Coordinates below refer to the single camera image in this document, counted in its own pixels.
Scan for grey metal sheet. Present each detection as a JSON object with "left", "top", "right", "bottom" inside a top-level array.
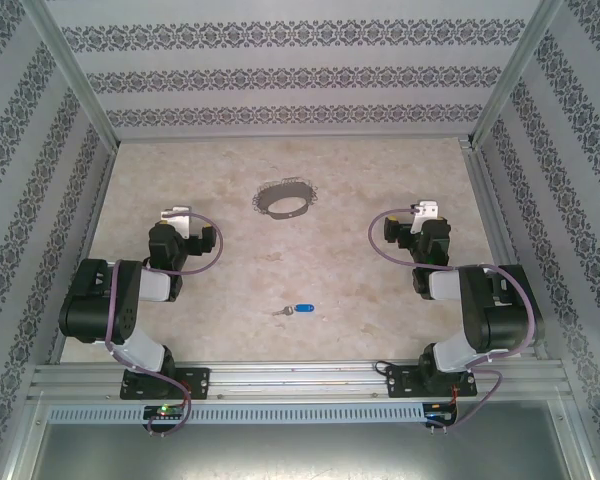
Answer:
[{"left": 9, "top": 422, "right": 591, "bottom": 480}]

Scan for key with blue tag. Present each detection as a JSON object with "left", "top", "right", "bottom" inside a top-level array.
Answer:
[{"left": 271, "top": 302, "right": 316, "bottom": 319}]

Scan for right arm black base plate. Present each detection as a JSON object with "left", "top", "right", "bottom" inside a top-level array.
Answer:
[{"left": 385, "top": 363, "right": 479, "bottom": 399}]

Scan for slotted grey cable duct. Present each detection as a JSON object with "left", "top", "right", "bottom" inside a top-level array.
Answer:
[{"left": 47, "top": 403, "right": 459, "bottom": 424}]

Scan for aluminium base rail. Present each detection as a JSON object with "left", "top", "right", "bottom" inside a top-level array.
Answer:
[{"left": 27, "top": 362, "right": 571, "bottom": 401}]

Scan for left white camera bracket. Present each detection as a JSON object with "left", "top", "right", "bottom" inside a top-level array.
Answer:
[{"left": 160, "top": 209, "right": 191, "bottom": 240}]

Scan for metal band with key rings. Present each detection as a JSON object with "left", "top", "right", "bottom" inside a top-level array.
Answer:
[{"left": 251, "top": 177, "right": 320, "bottom": 221}]

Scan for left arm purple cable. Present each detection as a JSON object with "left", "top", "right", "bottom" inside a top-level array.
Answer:
[{"left": 104, "top": 210, "right": 225, "bottom": 435}]

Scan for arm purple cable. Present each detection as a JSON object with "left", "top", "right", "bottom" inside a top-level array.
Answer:
[
  {"left": 368, "top": 209, "right": 540, "bottom": 431},
  {"left": 104, "top": 210, "right": 225, "bottom": 435}
]

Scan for aluminium frame post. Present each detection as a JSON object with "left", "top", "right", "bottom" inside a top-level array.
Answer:
[
  {"left": 17, "top": 0, "right": 119, "bottom": 146},
  {"left": 469, "top": 0, "right": 566, "bottom": 146}
]

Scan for aluminium side rail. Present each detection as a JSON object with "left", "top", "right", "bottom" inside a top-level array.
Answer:
[{"left": 462, "top": 139, "right": 549, "bottom": 359}]

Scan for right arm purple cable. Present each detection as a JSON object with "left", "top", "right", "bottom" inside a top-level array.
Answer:
[{"left": 368, "top": 209, "right": 540, "bottom": 431}]

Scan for white camera bracket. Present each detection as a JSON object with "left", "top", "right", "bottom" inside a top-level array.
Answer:
[
  {"left": 160, "top": 209, "right": 191, "bottom": 240},
  {"left": 410, "top": 204, "right": 439, "bottom": 234}
]

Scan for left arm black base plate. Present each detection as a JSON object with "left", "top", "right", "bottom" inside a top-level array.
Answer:
[{"left": 119, "top": 367, "right": 211, "bottom": 400}]

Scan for right white camera bracket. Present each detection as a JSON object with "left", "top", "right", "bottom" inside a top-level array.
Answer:
[{"left": 410, "top": 204, "right": 439, "bottom": 234}]

